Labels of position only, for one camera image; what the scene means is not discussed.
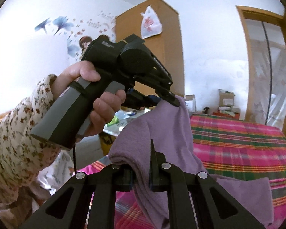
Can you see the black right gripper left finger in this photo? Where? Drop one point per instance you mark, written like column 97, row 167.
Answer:
column 85, row 201

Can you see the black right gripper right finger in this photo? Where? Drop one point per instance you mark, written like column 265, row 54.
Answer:
column 198, row 200

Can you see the purple fleece pants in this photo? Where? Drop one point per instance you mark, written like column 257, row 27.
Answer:
column 168, row 129

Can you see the speckled knit sleeve forearm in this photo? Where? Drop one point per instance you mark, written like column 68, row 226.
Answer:
column 21, row 156

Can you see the glass top folding table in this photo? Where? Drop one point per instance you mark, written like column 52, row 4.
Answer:
column 125, row 117

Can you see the person's left hand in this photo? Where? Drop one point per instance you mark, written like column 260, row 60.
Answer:
column 104, row 107

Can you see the white plastic bag on wardrobe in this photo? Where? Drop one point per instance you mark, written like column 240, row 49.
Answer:
column 150, row 25

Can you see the green tissue pack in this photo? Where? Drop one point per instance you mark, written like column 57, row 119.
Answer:
column 114, row 121

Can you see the plaid pink green bedsheet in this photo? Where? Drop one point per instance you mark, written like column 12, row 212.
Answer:
column 226, row 147

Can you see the white carton box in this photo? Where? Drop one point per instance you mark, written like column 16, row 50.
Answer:
column 190, row 103

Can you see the red gift box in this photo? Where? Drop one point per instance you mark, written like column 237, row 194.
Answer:
column 228, row 111

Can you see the brown cardboard box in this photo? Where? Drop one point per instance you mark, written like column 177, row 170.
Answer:
column 226, row 98

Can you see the cartoon couple wall sticker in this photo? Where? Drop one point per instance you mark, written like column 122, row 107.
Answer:
column 86, row 40

